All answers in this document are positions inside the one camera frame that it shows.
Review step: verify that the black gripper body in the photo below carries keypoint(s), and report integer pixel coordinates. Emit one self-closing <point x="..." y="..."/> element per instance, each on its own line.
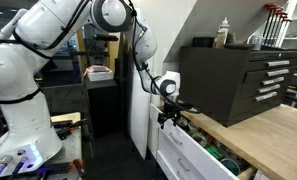
<point x="171" y="105"/>

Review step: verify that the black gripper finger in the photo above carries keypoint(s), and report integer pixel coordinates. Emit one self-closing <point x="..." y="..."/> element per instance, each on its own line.
<point x="161" y="120"/>
<point x="177" y="120"/>

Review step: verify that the white cabinet drawer with tapes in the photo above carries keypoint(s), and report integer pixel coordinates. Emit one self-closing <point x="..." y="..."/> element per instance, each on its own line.
<point x="196" y="155"/>

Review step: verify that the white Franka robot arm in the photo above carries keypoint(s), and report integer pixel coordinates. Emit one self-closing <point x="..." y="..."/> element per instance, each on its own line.
<point x="21" y="66"/>

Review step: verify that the black low cabinet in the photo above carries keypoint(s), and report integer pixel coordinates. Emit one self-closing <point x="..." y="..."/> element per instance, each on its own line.
<point x="103" y="110"/>

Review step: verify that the white cabinet with wooden countertop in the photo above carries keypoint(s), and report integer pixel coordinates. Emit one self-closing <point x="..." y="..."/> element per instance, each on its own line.
<point x="271" y="140"/>

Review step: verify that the black tape roll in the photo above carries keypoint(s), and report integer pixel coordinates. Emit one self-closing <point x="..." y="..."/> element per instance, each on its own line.
<point x="182" y="123"/>

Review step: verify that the green tape roll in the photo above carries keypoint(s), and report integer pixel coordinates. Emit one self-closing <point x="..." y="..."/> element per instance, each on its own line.
<point x="199" y="140"/>

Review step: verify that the black metal tool chest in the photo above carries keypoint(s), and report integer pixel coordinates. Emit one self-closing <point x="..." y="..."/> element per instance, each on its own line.
<point x="211" y="83"/>

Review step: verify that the green plastic box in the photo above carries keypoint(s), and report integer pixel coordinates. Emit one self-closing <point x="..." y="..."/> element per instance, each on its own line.
<point x="215" y="152"/>

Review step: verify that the black case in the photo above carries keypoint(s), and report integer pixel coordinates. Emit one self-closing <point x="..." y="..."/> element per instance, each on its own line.
<point x="203" y="42"/>

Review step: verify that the teal tape roll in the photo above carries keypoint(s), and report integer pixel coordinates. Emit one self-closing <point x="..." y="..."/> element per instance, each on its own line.
<point x="230" y="166"/>

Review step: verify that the pink and white box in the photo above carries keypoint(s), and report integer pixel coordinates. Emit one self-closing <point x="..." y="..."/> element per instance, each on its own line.
<point x="100" y="74"/>

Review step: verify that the brown glue bottle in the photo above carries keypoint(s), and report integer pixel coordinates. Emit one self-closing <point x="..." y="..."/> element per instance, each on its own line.
<point x="219" y="40"/>

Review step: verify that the black clamp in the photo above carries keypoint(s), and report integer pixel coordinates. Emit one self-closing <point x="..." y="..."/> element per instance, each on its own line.
<point x="68" y="128"/>

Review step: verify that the spray bottle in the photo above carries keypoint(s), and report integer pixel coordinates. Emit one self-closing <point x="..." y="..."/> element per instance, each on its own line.
<point x="224" y="25"/>

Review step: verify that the metal can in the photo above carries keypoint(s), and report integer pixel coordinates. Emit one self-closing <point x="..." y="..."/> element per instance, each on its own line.
<point x="256" y="42"/>

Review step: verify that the wooden door frame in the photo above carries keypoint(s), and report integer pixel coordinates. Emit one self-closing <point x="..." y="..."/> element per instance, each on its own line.
<point x="113" y="56"/>

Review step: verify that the black horizontal mount bar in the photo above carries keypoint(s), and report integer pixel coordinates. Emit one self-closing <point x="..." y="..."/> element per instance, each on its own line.
<point x="106" y="37"/>

